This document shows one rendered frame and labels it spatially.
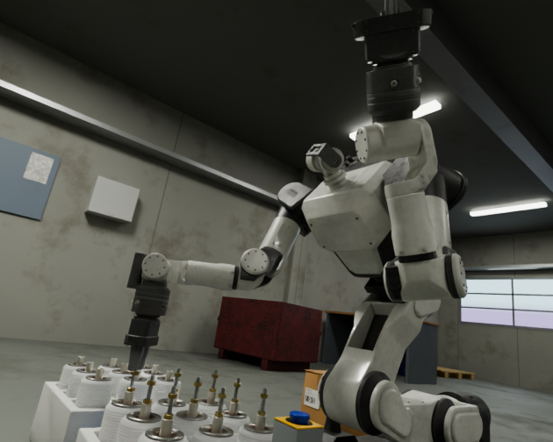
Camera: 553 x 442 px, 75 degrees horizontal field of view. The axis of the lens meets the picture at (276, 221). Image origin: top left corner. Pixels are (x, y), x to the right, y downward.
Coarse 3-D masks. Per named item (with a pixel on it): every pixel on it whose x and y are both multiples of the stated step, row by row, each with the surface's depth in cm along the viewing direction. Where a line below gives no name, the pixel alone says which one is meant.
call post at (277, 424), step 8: (280, 424) 70; (280, 432) 69; (288, 432) 68; (296, 432) 66; (304, 432) 67; (312, 432) 68; (320, 432) 70; (272, 440) 70; (280, 440) 69; (288, 440) 67; (296, 440) 66; (304, 440) 67; (312, 440) 68; (320, 440) 69
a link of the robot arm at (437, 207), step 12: (432, 204) 74; (444, 204) 75; (432, 216) 72; (444, 216) 73; (444, 228) 71; (444, 240) 69; (444, 252) 67; (456, 264) 61; (384, 276) 67; (456, 276) 60; (456, 288) 60
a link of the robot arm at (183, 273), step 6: (174, 264) 103; (180, 264) 103; (186, 264) 102; (192, 264) 98; (174, 270) 103; (180, 270) 103; (186, 270) 97; (192, 270) 97; (174, 276) 102; (180, 276) 102; (186, 276) 97; (192, 276) 97; (174, 282) 102; (180, 282) 101; (186, 282) 98; (192, 282) 98
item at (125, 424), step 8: (120, 424) 78; (128, 424) 76; (136, 424) 76; (144, 424) 76; (152, 424) 77; (160, 424) 79; (120, 432) 76; (128, 432) 76; (136, 432) 75; (120, 440) 76; (128, 440) 75; (136, 440) 75
